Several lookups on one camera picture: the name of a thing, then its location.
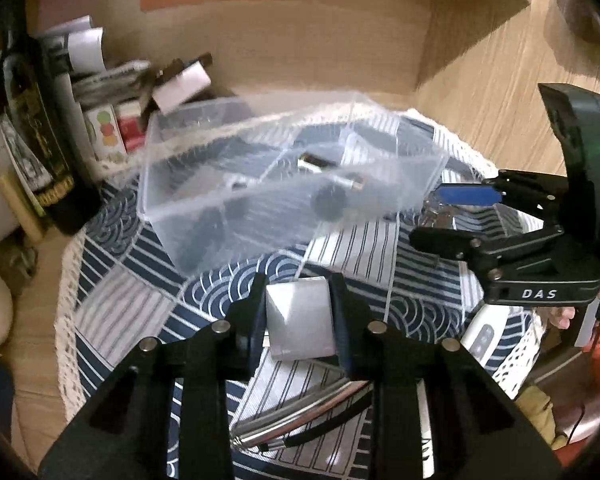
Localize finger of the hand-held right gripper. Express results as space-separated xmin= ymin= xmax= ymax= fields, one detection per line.
xmin=437 ymin=169 xmax=572 ymax=227
xmin=408 ymin=224 xmax=569 ymax=282

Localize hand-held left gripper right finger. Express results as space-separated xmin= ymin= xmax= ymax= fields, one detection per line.
xmin=329 ymin=272 xmax=562 ymax=480

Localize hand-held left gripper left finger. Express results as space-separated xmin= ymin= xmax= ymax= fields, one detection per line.
xmin=39 ymin=273 xmax=267 ymax=480

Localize silver metal block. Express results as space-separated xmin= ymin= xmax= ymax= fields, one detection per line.
xmin=264 ymin=276 xmax=340 ymax=361

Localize clear plastic container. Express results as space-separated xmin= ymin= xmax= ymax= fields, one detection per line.
xmin=137 ymin=91 xmax=451 ymax=277

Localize person's right hand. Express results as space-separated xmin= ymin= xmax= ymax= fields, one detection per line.
xmin=544 ymin=307 xmax=578 ymax=332

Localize silver metal tongs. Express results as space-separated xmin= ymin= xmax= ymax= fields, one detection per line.
xmin=229 ymin=378 xmax=374 ymax=454

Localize white remote control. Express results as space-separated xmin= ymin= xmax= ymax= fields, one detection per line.
xmin=459 ymin=305 xmax=512 ymax=362

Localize silver battery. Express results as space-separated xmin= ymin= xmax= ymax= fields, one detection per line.
xmin=330 ymin=175 xmax=366 ymax=193

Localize black round cap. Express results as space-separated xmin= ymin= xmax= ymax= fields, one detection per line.
xmin=312 ymin=184 xmax=349 ymax=222

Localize blue patterned lace-edged tablecloth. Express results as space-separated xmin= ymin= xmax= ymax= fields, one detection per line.
xmin=55 ymin=104 xmax=547 ymax=480

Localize gold-tipped battery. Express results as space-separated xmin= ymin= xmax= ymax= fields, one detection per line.
xmin=298 ymin=154 xmax=339 ymax=172

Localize olive cloth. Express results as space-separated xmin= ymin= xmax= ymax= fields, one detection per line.
xmin=513 ymin=384 xmax=570 ymax=451

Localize wooden shelf unit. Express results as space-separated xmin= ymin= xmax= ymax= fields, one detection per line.
xmin=25 ymin=0 xmax=533 ymax=106

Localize red box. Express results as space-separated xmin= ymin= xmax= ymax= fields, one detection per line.
xmin=115 ymin=102 xmax=149 ymax=155

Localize white box with coloured dots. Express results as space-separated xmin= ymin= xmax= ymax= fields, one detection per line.
xmin=84 ymin=104 xmax=127 ymax=162

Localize white and black card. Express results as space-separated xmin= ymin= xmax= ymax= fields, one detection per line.
xmin=150 ymin=53 xmax=215 ymax=114

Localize black bottle with gold print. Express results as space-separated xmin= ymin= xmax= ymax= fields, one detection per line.
xmin=0 ymin=35 xmax=104 ymax=236

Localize rolled newspaper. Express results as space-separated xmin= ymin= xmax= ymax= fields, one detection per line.
xmin=72 ymin=60 xmax=152 ymax=109

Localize white paper sheets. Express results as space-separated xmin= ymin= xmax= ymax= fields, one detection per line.
xmin=36 ymin=16 xmax=107 ymax=77

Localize black strap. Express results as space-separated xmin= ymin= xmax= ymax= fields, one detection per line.
xmin=282 ymin=394 xmax=376 ymax=449

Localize thin black cable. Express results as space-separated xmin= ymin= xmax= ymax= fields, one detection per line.
xmin=565 ymin=400 xmax=600 ymax=446

